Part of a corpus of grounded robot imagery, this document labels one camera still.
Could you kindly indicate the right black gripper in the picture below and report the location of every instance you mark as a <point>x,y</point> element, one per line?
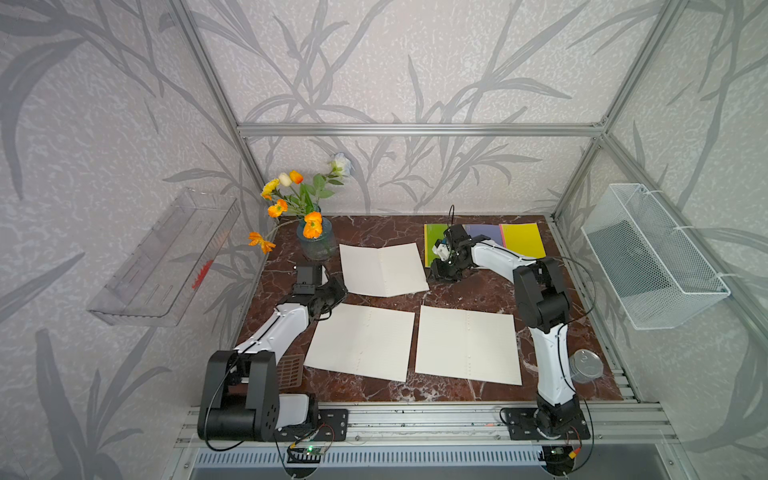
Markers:
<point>437,274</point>

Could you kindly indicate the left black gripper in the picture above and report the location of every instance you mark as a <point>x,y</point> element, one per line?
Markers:
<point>340,291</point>

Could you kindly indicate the purple notebook green spine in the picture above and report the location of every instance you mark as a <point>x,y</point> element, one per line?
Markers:
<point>493,232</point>

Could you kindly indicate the yellow notebook pink spine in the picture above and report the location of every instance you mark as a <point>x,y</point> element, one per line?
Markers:
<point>524,239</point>

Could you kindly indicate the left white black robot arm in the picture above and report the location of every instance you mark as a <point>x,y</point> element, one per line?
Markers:
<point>240,399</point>

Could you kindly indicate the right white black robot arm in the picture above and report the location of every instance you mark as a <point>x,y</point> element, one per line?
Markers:
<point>543,305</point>

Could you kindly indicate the brown slotted spatula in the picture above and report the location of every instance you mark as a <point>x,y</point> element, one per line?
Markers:
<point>290,371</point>

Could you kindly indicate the glass vase with flowers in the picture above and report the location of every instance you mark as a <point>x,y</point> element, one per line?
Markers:
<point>297,200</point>

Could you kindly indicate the clear glass cup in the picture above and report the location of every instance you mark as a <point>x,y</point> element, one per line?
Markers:
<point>585,366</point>

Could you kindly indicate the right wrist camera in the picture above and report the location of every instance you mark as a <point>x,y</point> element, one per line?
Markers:
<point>453,240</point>

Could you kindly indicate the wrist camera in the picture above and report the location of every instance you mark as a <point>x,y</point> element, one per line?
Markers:
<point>453,240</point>
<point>309,278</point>

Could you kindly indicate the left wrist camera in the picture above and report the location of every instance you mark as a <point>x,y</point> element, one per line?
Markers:
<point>309,278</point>

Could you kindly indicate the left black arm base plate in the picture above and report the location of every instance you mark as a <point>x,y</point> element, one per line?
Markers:
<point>325,425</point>

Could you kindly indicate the clear plastic wall tray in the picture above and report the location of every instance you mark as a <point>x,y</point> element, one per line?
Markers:
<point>156,284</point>

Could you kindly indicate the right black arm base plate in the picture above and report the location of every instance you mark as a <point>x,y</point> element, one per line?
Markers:
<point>521,424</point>

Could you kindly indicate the white wire mesh basket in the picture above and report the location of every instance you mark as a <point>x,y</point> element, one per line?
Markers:
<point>659,275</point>

